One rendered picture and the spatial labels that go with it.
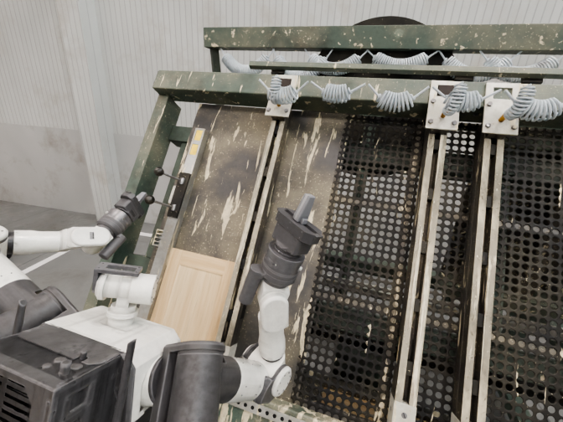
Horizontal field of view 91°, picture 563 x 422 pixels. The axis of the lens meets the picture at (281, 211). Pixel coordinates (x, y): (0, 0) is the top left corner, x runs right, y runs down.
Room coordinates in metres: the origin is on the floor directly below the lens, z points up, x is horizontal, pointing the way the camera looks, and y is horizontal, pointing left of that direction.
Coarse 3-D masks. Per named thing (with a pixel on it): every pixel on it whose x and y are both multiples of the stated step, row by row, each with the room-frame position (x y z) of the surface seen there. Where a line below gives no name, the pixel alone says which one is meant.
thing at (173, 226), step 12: (204, 132) 1.28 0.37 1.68; (192, 144) 1.25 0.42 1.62; (204, 144) 1.28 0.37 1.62; (192, 156) 1.22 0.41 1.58; (192, 168) 1.18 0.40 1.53; (192, 180) 1.17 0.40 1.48; (180, 216) 1.08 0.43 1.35; (168, 228) 1.04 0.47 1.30; (180, 228) 1.07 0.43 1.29; (168, 240) 1.01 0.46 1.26; (168, 252) 0.99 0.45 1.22; (156, 264) 0.96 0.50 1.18; (144, 312) 0.86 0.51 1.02
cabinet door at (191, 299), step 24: (168, 264) 0.97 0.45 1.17; (192, 264) 0.96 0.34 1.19; (216, 264) 0.94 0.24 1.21; (168, 288) 0.92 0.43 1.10; (192, 288) 0.90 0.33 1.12; (216, 288) 0.89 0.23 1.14; (168, 312) 0.86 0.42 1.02; (192, 312) 0.85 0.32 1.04; (216, 312) 0.83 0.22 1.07; (192, 336) 0.80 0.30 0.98
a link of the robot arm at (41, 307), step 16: (0, 288) 0.52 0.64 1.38; (16, 288) 0.52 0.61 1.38; (32, 288) 0.54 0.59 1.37; (0, 304) 0.49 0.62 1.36; (16, 304) 0.49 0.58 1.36; (32, 304) 0.50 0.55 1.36; (48, 304) 0.51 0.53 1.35; (0, 320) 0.45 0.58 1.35; (32, 320) 0.47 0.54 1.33; (48, 320) 0.49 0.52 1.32; (0, 336) 0.43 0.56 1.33
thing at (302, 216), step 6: (306, 198) 0.55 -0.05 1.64; (312, 198) 0.55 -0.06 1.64; (306, 204) 0.54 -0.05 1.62; (312, 204) 0.55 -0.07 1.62; (300, 210) 0.54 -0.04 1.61; (306, 210) 0.55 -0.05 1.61; (300, 216) 0.54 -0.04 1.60; (306, 216) 0.55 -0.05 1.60; (300, 222) 0.54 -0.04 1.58; (306, 222) 0.54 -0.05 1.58
